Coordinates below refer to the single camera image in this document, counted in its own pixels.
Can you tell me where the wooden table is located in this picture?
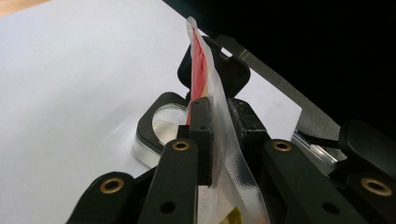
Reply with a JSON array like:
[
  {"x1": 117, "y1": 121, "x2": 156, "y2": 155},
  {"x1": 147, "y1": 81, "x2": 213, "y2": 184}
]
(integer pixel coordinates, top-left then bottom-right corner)
[{"x1": 0, "y1": 0, "x2": 51, "y2": 18}]

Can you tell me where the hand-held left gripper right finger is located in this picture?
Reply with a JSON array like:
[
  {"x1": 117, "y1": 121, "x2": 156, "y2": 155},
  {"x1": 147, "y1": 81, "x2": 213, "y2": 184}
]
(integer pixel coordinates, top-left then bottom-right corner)
[{"x1": 226, "y1": 97, "x2": 271, "y2": 175}]

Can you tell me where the metal floor rail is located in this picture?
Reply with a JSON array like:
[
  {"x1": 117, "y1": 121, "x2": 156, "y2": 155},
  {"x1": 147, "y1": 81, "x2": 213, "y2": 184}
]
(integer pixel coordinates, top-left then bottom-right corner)
[{"x1": 291, "y1": 130, "x2": 347, "y2": 171}]

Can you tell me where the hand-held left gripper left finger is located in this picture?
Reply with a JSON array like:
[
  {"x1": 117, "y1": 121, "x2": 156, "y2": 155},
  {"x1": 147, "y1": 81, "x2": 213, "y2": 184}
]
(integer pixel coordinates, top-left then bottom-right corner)
[{"x1": 177, "y1": 96, "x2": 215, "y2": 189}]

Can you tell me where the red and white pouch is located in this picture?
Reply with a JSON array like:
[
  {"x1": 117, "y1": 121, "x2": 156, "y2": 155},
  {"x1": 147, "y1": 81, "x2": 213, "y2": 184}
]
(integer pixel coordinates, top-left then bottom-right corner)
[{"x1": 185, "y1": 16, "x2": 271, "y2": 224}]

